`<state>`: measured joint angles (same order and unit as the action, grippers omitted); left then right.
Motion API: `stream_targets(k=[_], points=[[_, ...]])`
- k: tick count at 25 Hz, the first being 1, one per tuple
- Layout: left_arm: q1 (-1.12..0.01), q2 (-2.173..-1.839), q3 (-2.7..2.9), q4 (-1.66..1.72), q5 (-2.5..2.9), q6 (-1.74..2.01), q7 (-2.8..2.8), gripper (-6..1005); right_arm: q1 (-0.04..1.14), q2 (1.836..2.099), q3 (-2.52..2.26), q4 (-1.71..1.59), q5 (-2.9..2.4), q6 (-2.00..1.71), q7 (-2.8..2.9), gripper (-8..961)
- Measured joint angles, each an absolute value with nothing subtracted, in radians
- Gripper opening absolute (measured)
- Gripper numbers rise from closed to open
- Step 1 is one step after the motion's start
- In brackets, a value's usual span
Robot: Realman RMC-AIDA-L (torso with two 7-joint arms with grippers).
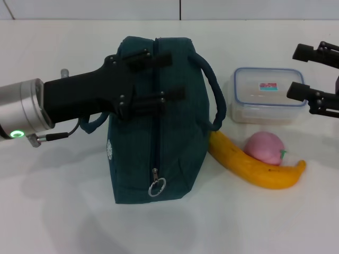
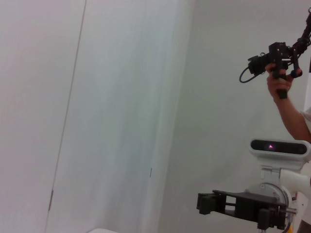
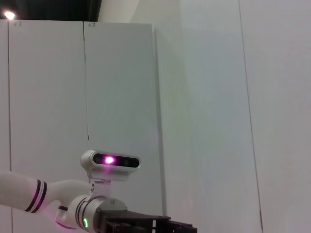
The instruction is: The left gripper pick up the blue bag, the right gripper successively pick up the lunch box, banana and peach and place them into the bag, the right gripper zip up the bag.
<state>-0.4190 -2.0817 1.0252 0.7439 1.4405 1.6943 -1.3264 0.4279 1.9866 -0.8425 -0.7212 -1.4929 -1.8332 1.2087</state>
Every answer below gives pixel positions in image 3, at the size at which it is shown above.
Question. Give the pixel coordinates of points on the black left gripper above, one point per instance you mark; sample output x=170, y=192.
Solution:
x=126, y=222

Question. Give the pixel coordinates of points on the round ceiling lamp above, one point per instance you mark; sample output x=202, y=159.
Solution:
x=9, y=15

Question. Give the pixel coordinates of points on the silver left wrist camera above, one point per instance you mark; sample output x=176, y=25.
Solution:
x=109, y=160

